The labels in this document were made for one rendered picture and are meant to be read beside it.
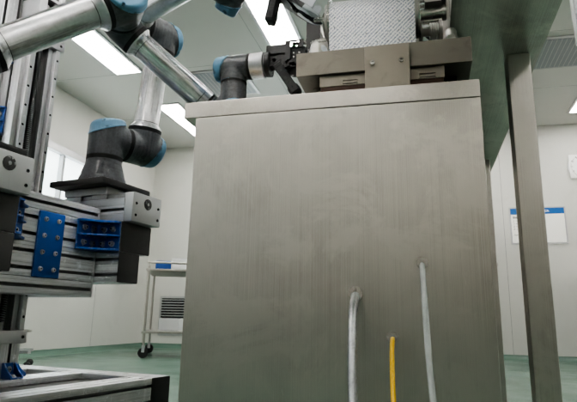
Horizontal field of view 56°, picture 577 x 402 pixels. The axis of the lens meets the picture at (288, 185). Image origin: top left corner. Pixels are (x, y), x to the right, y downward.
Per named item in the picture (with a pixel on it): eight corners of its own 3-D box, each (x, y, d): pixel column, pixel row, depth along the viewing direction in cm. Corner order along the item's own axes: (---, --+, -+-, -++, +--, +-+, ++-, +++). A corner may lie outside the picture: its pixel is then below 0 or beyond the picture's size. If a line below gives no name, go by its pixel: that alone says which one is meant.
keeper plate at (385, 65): (366, 94, 124) (365, 51, 126) (410, 90, 121) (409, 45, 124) (364, 90, 121) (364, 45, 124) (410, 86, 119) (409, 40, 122)
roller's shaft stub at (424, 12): (421, 26, 155) (420, 12, 156) (446, 23, 153) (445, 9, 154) (420, 18, 151) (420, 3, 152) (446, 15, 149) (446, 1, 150)
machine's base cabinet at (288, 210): (347, 386, 343) (346, 251, 363) (453, 392, 327) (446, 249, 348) (165, 532, 106) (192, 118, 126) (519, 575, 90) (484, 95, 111)
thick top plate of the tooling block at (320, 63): (309, 102, 144) (310, 81, 146) (467, 89, 135) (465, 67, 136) (295, 76, 129) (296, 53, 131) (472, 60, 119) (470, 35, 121)
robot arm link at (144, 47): (85, 30, 159) (211, 141, 169) (88, 11, 149) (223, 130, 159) (111, 7, 164) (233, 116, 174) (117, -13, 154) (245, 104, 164)
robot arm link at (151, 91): (110, 161, 189) (136, 15, 197) (147, 171, 200) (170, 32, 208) (129, 161, 181) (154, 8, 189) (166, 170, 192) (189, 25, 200)
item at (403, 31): (329, 89, 148) (329, 28, 153) (417, 82, 143) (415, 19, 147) (329, 88, 148) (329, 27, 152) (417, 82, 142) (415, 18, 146)
